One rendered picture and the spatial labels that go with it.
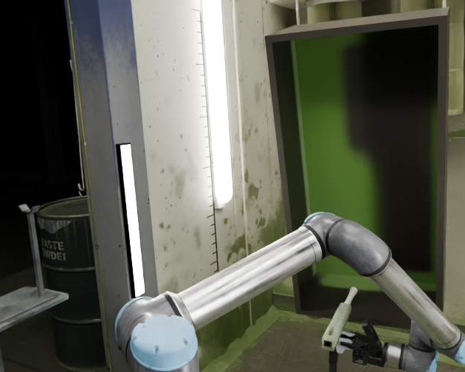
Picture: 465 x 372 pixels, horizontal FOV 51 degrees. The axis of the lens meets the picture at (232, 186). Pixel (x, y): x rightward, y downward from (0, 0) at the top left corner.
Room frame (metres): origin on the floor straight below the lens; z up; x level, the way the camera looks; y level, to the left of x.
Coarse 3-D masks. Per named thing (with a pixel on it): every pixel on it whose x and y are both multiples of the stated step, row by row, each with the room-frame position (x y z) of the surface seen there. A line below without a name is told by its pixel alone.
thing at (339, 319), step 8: (352, 288) 2.02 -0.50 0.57; (352, 296) 1.95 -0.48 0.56; (344, 304) 1.85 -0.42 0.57; (336, 312) 1.79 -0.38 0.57; (344, 312) 1.78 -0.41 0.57; (336, 320) 1.72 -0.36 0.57; (344, 320) 1.73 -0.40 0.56; (328, 328) 1.66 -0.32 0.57; (336, 328) 1.66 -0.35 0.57; (328, 336) 1.61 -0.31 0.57; (336, 336) 1.62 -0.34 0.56; (336, 344) 1.62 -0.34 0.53; (336, 352) 1.69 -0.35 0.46; (328, 360) 1.70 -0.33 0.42; (336, 360) 1.69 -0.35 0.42; (328, 368) 1.71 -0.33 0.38; (336, 368) 1.70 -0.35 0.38
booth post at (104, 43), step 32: (64, 0) 1.95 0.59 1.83; (96, 0) 1.87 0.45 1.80; (128, 0) 2.00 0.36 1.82; (96, 32) 1.88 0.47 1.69; (128, 32) 1.99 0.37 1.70; (96, 64) 1.89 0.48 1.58; (128, 64) 1.97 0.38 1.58; (96, 96) 1.89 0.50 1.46; (128, 96) 1.96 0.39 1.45; (96, 128) 1.90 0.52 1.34; (128, 128) 1.94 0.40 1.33; (96, 160) 1.91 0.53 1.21; (96, 192) 1.92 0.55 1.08; (96, 224) 1.93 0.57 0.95; (96, 256) 1.95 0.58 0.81; (128, 288) 1.86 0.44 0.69
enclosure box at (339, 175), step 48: (288, 48) 2.04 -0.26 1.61; (336, 48) 2.06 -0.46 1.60; (384, 48) 1.98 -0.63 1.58; (432, 48) 1.91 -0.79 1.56; (288, 96) 2.02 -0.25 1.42; (336, 96) 2.10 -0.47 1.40; (384, 96) 2.02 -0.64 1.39; (432, 96) 1.95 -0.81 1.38; (288, 144) 2.00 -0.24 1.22; (336, 144) 2.15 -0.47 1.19; (384, 144) 2.06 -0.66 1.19; (432, 144) 1.98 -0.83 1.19; (288, 192) 1.91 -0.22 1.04; (336, 192) 2.20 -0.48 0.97; (384, 192) 2.11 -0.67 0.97; (432, 192) 2.02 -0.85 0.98; (384, 240) 2.15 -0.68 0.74; (432, 240) 2.06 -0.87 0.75; (336, 288) 2.18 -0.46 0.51; (432, 288) 2.07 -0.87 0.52
